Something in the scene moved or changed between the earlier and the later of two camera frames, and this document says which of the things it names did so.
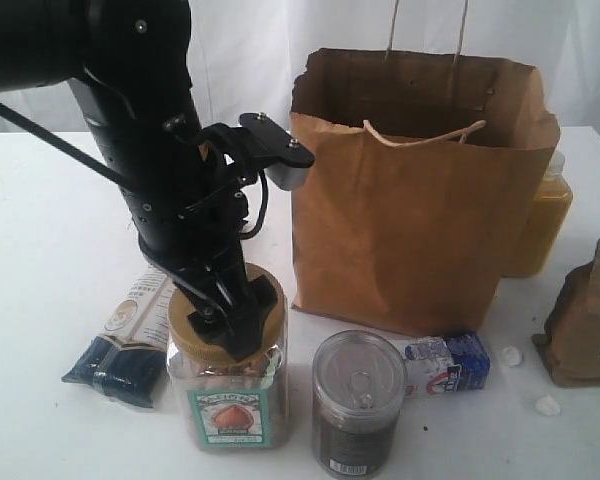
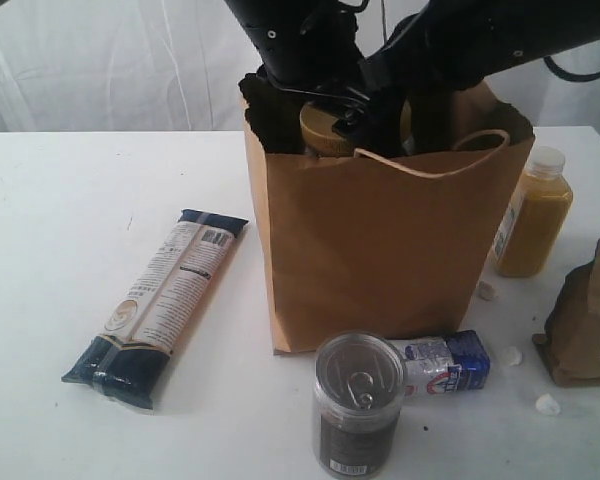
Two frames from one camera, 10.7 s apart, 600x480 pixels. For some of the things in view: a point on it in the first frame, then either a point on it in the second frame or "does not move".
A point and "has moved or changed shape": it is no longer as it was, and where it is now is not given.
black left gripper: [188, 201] to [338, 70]
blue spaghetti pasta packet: [128, 363] does not move
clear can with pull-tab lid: [358, 384] does not move
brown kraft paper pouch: [584, 320] does not move
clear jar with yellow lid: [216, 401] to [319, 133]
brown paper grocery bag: [427, 170] has moved or changed shape
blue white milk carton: [446, 364] does not move
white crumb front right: [547, 406] does not move
